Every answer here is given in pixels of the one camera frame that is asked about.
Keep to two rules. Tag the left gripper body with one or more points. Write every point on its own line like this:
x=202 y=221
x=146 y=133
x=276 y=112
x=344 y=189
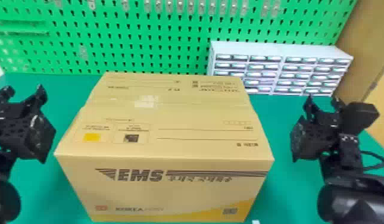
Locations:
x=16 y=131

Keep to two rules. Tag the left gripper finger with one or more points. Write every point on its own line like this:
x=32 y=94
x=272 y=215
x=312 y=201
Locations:
x=4 y=93
x=37 y=98

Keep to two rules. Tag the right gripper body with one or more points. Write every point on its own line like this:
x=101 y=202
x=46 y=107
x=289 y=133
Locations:
x=316 y=137

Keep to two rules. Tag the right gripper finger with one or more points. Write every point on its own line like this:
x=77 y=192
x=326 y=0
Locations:
x=312 y=109
x=338 y=104

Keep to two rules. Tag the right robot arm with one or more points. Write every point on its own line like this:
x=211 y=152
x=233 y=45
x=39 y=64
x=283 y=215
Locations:
x=351 y=197

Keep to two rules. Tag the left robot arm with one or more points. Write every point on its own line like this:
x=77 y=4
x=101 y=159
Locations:
x=2 y=200

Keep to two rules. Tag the cardboard box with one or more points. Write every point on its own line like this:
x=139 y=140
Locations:
x=166 y=147

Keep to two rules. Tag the white drawer cabinet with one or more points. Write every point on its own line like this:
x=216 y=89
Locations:
x=313 y=73
x=241 y=67

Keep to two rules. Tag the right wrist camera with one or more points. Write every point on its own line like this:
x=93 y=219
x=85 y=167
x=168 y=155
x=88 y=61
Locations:
x=360 y=117

